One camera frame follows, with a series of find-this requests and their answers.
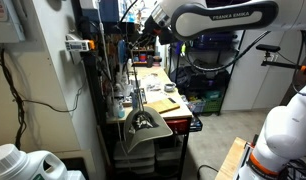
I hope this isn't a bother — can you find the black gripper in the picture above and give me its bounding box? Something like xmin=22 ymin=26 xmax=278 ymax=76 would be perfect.
xmin=127 ymin=14 xmax=162 ymax=48

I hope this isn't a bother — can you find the olive brimmed sun hat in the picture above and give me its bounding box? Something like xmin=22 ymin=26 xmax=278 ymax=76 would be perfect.
xmin=122 ymin=45 xmax=174 ymax=154

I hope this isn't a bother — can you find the small dark desk organizer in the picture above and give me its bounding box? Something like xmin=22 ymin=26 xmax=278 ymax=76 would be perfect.
xmin=127 ymin=41 xmax=158 ymax=67

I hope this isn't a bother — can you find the blue box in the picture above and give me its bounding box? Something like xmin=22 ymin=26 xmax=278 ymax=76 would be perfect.
xmin=99 ymin=0 xmax=121 ymax=23

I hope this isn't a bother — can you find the wooden top black workbench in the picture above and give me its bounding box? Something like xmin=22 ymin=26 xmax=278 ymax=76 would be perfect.
xmin=104 ymin=64 xmax=194 ymax=180

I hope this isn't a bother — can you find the grey tape roll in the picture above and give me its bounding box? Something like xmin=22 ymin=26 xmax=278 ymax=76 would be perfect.
xmin=163 ymin=82 xmax=177 ymax=93

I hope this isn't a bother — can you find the yellow notebook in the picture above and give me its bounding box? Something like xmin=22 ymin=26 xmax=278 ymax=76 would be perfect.
xmin=144 ymin=97 xmax=182 ymax=115

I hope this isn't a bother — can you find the blue hand sanitizer bottle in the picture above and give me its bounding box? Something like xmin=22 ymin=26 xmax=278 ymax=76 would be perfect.
xmin=114 ymin=99 xmax=126 ymax=119

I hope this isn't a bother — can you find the black bag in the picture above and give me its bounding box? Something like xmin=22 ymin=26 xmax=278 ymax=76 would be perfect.
xmin=175 ymin=64 xmax=231 ymax=98

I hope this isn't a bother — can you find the white plastic basket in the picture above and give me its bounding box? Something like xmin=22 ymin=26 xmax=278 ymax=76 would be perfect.
xmin=188 ymin=99 xmax=206 ymax=114

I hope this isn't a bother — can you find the teal plastic box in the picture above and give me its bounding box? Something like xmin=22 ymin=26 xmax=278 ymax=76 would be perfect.
xmin=203 ymin=89 xmax=222 ymax=100

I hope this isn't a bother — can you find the red drawer front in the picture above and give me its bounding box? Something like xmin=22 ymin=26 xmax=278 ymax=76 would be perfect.
xmin=166 ymin=119 xmax=190 ymax=135

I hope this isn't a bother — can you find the green plastic basket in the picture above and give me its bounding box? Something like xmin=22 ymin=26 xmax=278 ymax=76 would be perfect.
xmin=202 ymin=97 xmax=224 ymax=114

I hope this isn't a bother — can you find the black side tray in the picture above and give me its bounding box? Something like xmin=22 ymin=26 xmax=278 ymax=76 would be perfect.
xmin=189 ymin=114 xmax=204 ymax=133

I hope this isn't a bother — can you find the large white storage bin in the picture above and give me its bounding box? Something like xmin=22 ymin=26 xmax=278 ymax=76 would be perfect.
xmin=113 ymin=139 xmax=156 ymax=161

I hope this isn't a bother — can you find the small white storage bin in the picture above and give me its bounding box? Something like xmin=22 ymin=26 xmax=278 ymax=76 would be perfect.
xmin=155 ymin=145 xmax=183 ymax=163

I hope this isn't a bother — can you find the flat white storage bin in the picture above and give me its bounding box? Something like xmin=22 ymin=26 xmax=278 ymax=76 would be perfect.
xmin=114 ymin=157 xmax=157 ymax=170

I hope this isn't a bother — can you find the grey electrical panel box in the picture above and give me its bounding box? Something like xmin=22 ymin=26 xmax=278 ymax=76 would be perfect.
xmin=0 ymin=0 xmax=26 ymax=44

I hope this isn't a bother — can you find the small white plastic container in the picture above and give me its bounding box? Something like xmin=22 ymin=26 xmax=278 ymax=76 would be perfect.
xmin=66 ymin=170 xmax=86 ymax=180

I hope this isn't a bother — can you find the light wooden robot table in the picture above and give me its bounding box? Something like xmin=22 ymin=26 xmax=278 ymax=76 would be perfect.
xmin=214 ymin=136 xmax=248 ymax=180

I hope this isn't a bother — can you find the white detergent jug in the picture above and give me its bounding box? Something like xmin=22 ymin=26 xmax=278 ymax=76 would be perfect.
xmin=0 ymin=143 xmax=69 ymax=180

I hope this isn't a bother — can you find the white wall device orange end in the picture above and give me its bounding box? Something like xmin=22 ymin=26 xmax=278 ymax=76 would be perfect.
xmin=64 ymin=34 xmax=96 ymax=53

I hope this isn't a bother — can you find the black robot hose cable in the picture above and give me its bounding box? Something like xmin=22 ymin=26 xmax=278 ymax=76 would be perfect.
xmin=184 ymin=30 xmax=271 ymax=73

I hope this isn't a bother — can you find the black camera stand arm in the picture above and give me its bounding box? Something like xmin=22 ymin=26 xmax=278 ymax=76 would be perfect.
xmin=255 ymin=43 xmax=306 ymax=78

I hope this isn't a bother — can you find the black wall cable bundle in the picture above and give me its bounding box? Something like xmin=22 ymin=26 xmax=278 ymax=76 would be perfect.
xmin=0 ymin=46 xmax=88 ymax=150

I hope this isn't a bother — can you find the black floor cable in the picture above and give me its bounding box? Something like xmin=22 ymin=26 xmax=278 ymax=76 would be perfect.
xmin=196 ymin=164 xmax=220 ymax=180

